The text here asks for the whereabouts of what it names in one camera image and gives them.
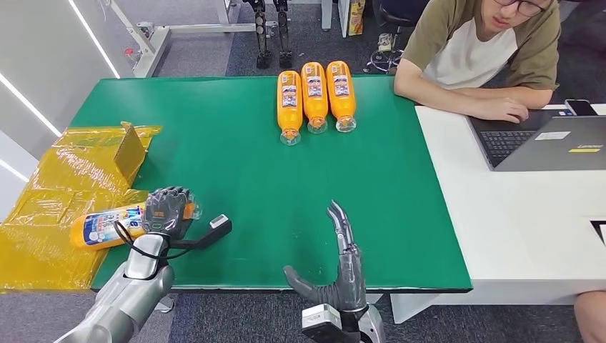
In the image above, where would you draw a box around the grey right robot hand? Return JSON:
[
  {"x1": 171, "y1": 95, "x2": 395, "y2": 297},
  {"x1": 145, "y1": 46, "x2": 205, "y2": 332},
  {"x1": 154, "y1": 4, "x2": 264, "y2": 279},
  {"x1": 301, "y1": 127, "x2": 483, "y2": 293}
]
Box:
[{"x1": 283, "y1": 199, "x2": 369, "y2": 314}]

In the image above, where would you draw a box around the person's right hand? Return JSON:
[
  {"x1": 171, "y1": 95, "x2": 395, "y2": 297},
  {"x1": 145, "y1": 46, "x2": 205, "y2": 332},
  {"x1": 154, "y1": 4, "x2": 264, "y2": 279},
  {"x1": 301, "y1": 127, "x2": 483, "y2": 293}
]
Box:
[{"x1": 478, "y1": 96, "x2": 530, "y2": 125}]

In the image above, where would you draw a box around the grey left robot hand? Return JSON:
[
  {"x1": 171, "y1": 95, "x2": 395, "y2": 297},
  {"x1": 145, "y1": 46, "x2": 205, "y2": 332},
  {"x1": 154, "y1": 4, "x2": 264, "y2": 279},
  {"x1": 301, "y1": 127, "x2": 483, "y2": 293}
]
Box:
[{"x1": 141, "y1": 186, "x2": 197, "y2": 238}]

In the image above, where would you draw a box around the orange detergent bottle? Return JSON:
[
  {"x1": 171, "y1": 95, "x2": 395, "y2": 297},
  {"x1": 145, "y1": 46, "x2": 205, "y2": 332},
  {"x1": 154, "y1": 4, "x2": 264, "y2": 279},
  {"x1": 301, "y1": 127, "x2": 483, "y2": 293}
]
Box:
[
  {"x1": 276, "y1": 69, "x2": 304, "y2": 146},
  {"x1": 301, "y1": 61, "x2": 329, "y2": 135},
  {"x1": 325, "y1": 60, "x2": 357, "y2": 134},
  {"x1": 69, "y1": 201, "x2": 202, "y2": 251}
]

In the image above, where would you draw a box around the grey laptop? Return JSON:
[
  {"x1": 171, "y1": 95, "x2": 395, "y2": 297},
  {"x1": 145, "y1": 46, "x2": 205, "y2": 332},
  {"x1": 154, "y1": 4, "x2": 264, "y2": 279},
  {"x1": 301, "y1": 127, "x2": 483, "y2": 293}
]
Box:
[{"x1": 466, "y1": 109, "x2": 606, "y2": 173}]

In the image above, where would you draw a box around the person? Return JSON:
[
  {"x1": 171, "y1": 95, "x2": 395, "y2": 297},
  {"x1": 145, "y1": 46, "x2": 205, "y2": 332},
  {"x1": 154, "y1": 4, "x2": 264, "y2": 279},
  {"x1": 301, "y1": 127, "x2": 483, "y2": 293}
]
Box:
[{"x1": 394, "y1": 0, "x2": 562, "y2": 125}]

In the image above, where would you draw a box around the black smartphone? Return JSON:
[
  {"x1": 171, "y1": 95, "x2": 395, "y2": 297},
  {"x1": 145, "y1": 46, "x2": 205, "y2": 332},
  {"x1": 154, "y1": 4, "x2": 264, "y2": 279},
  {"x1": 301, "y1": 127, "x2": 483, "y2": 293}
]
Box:
[{"x1": 564, "y1": 99, "x2": 598, "y2": 117}]

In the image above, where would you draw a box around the green table mat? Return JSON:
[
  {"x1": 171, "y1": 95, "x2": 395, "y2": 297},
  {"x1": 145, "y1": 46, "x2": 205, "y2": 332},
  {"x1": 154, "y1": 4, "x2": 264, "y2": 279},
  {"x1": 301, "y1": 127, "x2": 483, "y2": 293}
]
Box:
[{"x1": 69, "y1": 75, "x2": 473, "y2": 292}]

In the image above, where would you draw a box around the white desk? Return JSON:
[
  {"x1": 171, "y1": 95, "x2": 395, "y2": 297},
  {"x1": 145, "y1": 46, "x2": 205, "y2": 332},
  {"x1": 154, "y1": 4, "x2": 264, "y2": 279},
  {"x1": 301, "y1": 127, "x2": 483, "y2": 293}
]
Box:
[{"x1": 390, "y1": 103, "x2": 606, "y2": 325}]

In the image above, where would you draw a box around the yellow taped cardboard box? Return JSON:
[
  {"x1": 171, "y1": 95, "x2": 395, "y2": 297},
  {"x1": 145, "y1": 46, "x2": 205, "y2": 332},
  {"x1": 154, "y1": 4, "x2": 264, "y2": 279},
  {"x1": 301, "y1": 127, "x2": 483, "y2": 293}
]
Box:
[{"x1": 0, "y1": 121, "x2": 163, "y2": 292}]

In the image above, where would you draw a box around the black office chair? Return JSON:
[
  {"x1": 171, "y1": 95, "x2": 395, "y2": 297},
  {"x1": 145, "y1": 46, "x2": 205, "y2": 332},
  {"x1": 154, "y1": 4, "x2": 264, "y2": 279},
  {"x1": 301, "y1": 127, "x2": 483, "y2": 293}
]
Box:
[{"x1": 363, "y1": 0, "x2": 431, "y2": 75}]

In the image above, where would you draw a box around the black flat device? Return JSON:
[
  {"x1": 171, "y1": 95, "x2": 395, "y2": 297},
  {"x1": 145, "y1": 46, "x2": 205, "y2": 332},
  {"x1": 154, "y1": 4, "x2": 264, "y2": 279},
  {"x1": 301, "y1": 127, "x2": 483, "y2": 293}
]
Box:
[{"x1": 590, "y1": 219, "x2": 606, "y2": 247}]

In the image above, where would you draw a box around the orange carton box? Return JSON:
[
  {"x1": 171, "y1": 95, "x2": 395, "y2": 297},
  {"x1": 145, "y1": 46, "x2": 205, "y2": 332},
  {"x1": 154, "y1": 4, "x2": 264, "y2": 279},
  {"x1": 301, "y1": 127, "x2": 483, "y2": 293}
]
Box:
[{"x1": 349, "y1": 0, "x2": 366, "y2": 37}]

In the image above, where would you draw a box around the black robot leg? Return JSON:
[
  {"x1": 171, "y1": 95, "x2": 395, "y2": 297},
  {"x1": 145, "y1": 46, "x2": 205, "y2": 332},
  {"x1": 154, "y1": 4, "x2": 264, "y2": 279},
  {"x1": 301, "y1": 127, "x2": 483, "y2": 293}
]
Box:
[
  {"x1": 246, "y1": 0, "x2": 274, "y2": 70},
  {"x1": 273, "y1": 0, "x2": 294, "y2": 70}
]

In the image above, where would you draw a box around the person's leg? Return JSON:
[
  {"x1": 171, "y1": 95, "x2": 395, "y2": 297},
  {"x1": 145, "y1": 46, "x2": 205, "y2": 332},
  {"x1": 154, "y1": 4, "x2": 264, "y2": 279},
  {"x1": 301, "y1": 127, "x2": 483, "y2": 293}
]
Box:
[{"x1": 573, "y1": 291, "x2": 606, "y2": 343}]

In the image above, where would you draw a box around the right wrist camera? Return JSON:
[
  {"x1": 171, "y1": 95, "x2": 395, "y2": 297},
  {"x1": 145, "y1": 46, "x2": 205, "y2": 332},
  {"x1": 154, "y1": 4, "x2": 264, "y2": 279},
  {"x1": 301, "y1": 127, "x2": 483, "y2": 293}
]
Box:
[{"x1": 301, "y1": 304, "x2": 344, "y2": 343}]

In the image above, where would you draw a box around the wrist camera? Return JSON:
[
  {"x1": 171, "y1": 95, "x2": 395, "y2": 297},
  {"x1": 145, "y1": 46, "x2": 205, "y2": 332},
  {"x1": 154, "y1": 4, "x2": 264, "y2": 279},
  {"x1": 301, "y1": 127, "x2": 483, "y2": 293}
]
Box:
[
  {"x1": 168, "y1": 214, "x2": 234, "y2": 251},
  {"x1": 301, "y1": 304, "x2": 344, "y2": 343}
]

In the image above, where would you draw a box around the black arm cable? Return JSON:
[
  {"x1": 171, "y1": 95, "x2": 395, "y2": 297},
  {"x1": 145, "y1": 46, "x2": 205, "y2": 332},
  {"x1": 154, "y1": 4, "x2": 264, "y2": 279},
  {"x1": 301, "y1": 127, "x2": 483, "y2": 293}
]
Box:
[{"x1": 112, "y1": 219, "x2": 193, "y2": 262}]

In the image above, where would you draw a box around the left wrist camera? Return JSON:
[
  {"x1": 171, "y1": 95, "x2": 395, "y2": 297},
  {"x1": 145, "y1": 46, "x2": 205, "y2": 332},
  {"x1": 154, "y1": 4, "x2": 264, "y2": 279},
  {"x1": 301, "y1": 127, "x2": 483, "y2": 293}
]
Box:
[{"x1": 168, "y1": 214, "x2": 234, "y2": 251}]

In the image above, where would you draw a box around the white metal frame stand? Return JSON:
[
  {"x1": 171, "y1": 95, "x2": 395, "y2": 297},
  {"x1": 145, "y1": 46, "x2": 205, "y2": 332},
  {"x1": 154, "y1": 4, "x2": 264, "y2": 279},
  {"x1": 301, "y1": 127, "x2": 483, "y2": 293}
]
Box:
[{"x1": 106, "y1": 0, "x2": 280, "y2": 79}]

